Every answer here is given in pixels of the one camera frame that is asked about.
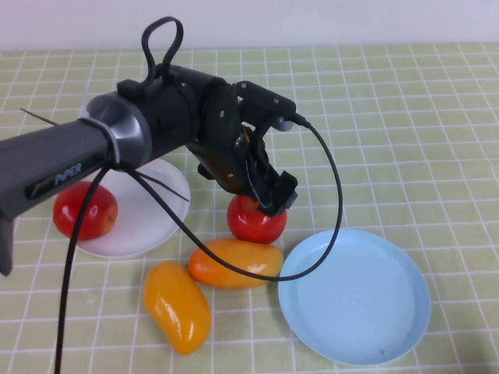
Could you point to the red apple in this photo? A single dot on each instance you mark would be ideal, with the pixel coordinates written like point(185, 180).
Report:
point(253, 226)
point(87, 218)

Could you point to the white round plate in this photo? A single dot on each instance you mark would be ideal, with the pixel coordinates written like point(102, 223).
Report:
point(136, 233)

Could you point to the green checked tablecloth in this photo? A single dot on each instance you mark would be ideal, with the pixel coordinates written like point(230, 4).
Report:
point(390, 117)

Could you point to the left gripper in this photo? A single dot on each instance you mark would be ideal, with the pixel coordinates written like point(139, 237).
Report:
point(230, 167)

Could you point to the yellow mango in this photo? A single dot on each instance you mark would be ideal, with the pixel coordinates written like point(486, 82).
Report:
point(175, 308)

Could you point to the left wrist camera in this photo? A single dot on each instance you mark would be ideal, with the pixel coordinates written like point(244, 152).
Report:
point(265, 99)

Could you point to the orange mango with reddish end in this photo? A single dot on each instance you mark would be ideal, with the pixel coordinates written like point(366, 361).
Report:
point(226, 259)

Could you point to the light blue round plate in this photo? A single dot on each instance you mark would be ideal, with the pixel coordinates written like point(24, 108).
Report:
point(358, 304)

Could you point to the white zip tie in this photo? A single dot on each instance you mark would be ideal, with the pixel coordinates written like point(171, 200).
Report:
point(113, 150)

